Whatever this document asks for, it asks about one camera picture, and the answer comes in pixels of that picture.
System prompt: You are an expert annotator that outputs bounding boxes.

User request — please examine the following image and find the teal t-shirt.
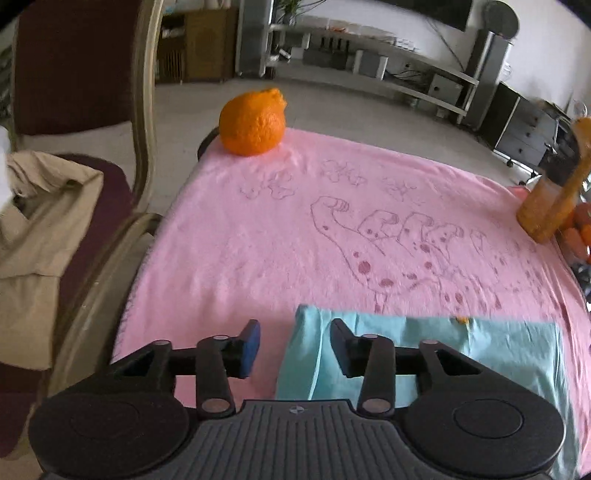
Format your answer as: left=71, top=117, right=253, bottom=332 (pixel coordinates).
left=276, top=305, right=582, bottom=479

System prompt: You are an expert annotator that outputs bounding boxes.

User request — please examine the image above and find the pink cartoon towel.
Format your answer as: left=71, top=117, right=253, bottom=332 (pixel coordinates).
left=113, top=130, right=590, bottom=479

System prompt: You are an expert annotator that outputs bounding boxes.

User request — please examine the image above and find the beige jacket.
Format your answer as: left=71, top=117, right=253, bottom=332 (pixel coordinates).
left=1, top=151, right=103, bottom=371

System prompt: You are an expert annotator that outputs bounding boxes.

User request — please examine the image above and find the bumpy orange citrus fruit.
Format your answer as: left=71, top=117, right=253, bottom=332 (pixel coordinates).
left=218, top=88, right=287, bottom=157

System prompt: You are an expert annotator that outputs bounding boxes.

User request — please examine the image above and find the white garment with blue collar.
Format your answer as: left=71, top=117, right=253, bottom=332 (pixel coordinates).
left=0, top=126, right=13, bottom=211

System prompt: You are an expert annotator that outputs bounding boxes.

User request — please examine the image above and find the dark drawer cabinet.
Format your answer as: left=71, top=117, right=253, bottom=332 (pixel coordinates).
left=478, top=83, right=558, bottom=170

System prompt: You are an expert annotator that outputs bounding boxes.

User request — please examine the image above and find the grey tv stand shelf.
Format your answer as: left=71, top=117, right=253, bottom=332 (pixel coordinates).
left=264, top=23, right=480, bottom=122

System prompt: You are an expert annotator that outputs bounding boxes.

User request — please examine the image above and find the wooden cabinet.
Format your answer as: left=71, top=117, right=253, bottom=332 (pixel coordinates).
left=155, top=7, right=238, bottom=84

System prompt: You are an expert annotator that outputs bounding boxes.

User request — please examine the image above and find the maroon banquet chair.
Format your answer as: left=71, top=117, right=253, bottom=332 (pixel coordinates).
left=1, top=1, right=163, bottom=459

